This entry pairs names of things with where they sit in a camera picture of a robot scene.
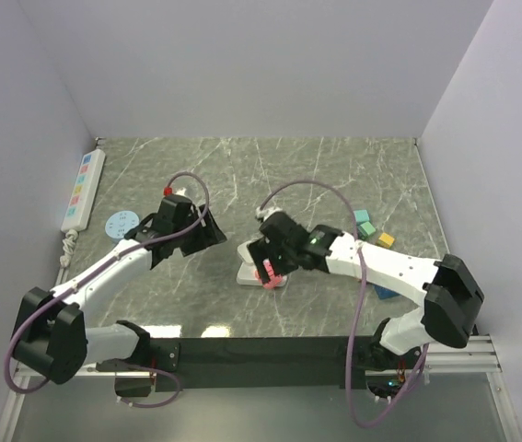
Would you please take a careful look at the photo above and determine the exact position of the pink square plug adapter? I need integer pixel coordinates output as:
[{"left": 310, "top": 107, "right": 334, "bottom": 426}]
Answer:
[{"left": 255, "top": 260, "right": 287, "bottom": 289}]

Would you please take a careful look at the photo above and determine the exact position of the teal charger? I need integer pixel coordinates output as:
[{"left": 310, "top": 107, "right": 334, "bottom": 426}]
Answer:
[{"left": 354, "top": 209, "right": 370, "bottom": 226}]

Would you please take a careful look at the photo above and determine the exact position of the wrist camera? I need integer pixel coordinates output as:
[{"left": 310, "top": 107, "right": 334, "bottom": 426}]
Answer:
[
  {"left": 152, "top": 193, "right": 193, "bottom": 235},
  {"left": 260, "top": 212, "right": 309, "bottom": 247}
]

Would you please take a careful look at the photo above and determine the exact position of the green charger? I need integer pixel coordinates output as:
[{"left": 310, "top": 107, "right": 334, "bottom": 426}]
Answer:
[{"left": 357, "top": 221, "right": 377, "bottom": 240}]

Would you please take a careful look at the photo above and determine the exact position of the black mounting base bar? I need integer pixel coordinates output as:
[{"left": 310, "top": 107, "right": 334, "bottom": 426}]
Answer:
[{"left": 96, "top": 336, "right": 425, "bottom": 398}]

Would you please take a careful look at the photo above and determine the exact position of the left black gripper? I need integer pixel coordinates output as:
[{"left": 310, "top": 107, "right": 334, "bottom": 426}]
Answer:
[{"left": 173, "top": 204, "right": 226, "bottom": 257}]

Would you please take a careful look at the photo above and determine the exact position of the round blue power hub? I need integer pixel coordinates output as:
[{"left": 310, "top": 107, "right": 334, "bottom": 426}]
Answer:
[{"left": 104, "top": 210, "right": 140, "bottom": 243}]

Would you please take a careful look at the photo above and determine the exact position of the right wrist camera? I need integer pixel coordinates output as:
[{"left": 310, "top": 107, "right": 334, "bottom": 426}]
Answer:
[{"left": 260, "top": 212, "right": 309, "bottom": 247}]

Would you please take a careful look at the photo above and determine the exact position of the yellow usb charger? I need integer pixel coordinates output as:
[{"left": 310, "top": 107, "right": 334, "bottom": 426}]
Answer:
[{"left": 377, "top": 232, "right": 395, "bottom": 249}]

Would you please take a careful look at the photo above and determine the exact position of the long white power strip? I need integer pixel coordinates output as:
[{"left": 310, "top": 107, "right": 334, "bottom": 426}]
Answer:
[{"left": 59, "top": 147, "right": 107, "bottom": 268}]

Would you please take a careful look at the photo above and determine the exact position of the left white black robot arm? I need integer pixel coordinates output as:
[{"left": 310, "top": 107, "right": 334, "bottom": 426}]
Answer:
[{"left": 4, "top": 196, "right": 226, "bottom": 385}]

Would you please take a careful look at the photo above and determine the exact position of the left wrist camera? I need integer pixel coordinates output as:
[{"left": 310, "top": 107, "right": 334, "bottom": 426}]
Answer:
[{"left": 152, "top": 193, "right": 193, "bottom": 235}]

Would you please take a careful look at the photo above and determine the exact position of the aluminium rail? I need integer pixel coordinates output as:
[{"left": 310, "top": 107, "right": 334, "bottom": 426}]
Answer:
[{"left": 14, "top": 334, "right": 503, "bottom": 378}]

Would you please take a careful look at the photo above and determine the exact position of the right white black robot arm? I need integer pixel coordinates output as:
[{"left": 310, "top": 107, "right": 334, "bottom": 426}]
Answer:
[{"left": 238, "top": 225, "right": 484, "bottom": 367}]

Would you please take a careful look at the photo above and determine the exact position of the blue cube socket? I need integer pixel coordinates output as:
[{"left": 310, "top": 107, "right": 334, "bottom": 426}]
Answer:
[{"left": 374, "top": 285, "right": 399, "bottom": 300}]

